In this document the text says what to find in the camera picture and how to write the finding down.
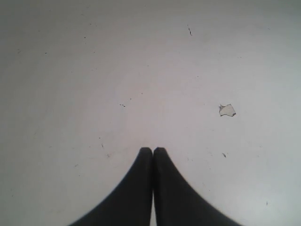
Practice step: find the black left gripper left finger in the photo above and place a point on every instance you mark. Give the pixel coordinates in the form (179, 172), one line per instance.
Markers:
(129, 204)

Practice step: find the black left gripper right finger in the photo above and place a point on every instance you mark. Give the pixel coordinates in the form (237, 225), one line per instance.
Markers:
(176, 202)

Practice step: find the clear tape scrap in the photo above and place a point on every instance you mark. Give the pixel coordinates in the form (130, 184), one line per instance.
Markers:
(227, 110)

